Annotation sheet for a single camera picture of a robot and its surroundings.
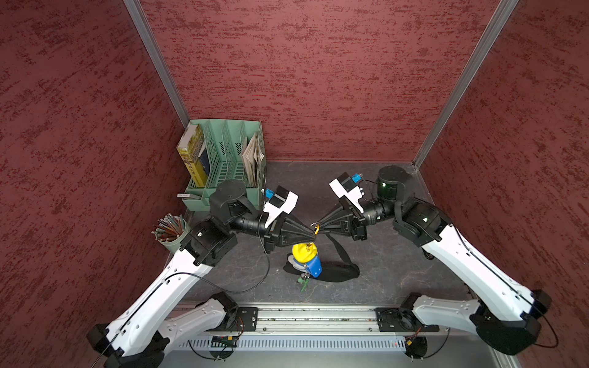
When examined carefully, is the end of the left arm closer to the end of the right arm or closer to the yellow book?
the end of the right arm

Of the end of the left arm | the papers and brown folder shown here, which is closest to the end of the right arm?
the end of the left arm

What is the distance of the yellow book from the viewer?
92cm

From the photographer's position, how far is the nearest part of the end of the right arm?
0.48m

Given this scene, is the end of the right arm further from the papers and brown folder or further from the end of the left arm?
the papers and brown folder

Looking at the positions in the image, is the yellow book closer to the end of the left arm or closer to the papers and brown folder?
the papers and brown folder

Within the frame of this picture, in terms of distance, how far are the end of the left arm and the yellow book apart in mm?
657

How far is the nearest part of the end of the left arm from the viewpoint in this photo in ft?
1.47

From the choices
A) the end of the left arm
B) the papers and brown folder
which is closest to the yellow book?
the papers and brown folder

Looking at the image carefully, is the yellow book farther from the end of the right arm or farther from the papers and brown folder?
the end of the right arm

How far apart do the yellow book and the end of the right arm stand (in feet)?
2.31
